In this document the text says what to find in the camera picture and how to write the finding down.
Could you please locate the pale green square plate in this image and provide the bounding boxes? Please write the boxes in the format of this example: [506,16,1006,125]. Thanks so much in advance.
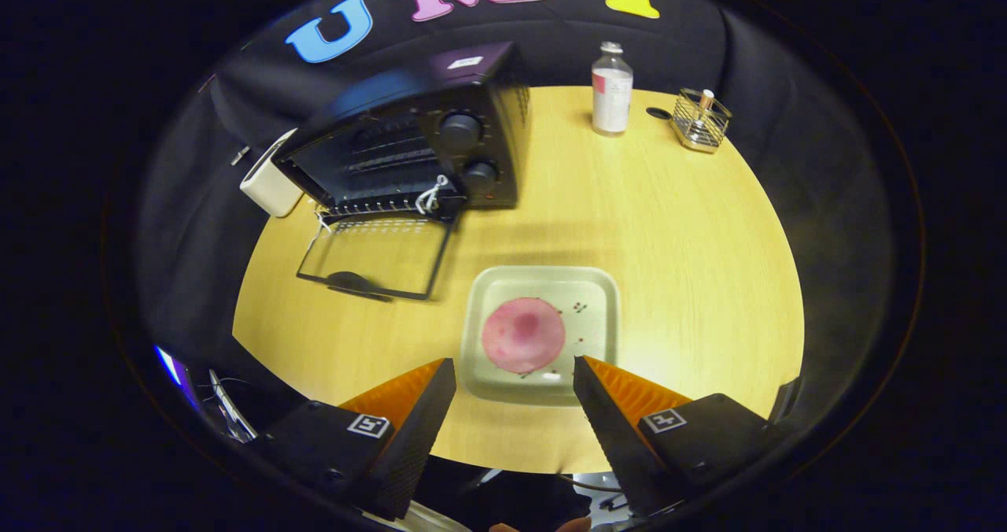
[460,266,620,407]

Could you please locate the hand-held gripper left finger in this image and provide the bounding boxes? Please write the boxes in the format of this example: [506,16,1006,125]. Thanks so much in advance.
[252,357,457,521]

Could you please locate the black toaster oven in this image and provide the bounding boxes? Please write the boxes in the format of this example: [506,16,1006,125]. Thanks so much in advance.
[271,42,532,303]

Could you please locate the wire oven rack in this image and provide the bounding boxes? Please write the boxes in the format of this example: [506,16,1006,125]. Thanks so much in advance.
[315,115,461,220]

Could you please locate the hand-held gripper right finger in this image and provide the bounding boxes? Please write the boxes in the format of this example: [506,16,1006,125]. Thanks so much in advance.
[573,355,776,517]

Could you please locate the round pink ham slice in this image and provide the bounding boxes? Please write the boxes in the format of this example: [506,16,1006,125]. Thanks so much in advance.
[481,297,567,374]

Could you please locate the white cord tie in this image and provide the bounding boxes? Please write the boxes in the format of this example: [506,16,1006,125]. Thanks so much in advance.
[415,175,451,216]

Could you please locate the small wire basket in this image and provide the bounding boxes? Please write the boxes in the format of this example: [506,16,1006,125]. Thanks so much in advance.
[671,88,732,153]

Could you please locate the white bread toaster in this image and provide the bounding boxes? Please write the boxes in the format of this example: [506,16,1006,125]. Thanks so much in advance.
[239,128,304,218]

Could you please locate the clear bottle with pink label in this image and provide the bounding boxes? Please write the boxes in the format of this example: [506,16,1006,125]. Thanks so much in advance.
[592,42,634,137]

